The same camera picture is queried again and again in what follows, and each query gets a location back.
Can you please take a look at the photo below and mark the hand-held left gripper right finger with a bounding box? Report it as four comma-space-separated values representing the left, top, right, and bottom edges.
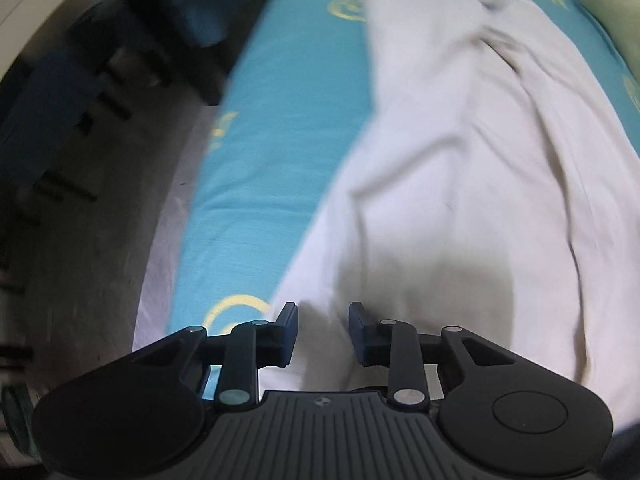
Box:
348, 302, 519, 408

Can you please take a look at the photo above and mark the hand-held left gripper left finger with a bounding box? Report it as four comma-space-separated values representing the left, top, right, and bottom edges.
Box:
131, 302, 300, 408

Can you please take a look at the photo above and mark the white garment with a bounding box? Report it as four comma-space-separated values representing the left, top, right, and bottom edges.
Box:
272, 0, 640, 395

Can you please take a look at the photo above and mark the white bed skirt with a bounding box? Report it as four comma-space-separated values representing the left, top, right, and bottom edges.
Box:
131, 105, 226, 353

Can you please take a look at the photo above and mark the turquoise patterned bed sheet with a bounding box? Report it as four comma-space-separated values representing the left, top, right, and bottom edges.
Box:
167, 0, 640, 396

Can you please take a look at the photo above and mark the dark blue furniture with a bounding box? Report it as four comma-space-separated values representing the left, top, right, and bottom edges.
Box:
0, 0, 291, 211

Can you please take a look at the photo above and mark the pale green cloth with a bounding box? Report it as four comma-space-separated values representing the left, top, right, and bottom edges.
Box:
575, 0, 640, 68

